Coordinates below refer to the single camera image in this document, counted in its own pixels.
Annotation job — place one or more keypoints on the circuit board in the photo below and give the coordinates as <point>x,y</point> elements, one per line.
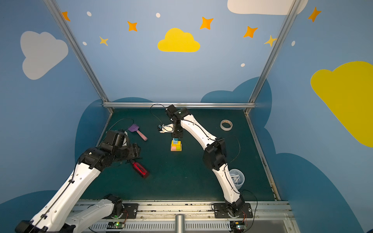
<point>237,227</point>
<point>115,226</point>

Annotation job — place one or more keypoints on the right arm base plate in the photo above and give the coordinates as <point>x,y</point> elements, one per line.
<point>221,211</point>

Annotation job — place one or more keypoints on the grey camera pole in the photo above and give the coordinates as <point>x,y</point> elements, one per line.
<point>180,223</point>

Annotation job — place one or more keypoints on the left circuit board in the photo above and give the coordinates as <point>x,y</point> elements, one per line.
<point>115,226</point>

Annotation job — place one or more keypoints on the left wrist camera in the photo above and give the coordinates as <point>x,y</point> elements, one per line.
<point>114,140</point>

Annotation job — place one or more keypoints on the white tape roll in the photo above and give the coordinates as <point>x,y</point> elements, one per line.
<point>226,125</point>

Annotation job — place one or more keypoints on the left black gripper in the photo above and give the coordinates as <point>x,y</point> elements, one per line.
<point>135,150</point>

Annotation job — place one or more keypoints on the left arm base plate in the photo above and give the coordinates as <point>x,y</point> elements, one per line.
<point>129,211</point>

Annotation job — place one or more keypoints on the right circuit board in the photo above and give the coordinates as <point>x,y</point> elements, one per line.
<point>237,227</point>

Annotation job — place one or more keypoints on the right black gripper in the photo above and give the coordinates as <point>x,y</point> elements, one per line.
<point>177,134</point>

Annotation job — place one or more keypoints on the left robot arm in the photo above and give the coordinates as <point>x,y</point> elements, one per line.
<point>55,216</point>

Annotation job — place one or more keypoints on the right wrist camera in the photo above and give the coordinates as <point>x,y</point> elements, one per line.
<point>166,128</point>

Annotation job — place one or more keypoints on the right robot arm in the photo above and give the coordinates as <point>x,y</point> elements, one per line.
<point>215,156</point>

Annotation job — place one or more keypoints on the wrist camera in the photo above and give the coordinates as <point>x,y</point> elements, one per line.
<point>114,140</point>
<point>166,128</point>

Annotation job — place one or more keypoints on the light blue mug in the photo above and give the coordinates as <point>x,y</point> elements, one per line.
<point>238,178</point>

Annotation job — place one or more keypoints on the aluminium cage frame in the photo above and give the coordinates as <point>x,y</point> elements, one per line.
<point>67,32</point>

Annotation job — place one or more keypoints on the aluminium front rail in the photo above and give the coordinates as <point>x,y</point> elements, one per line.
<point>202,211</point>

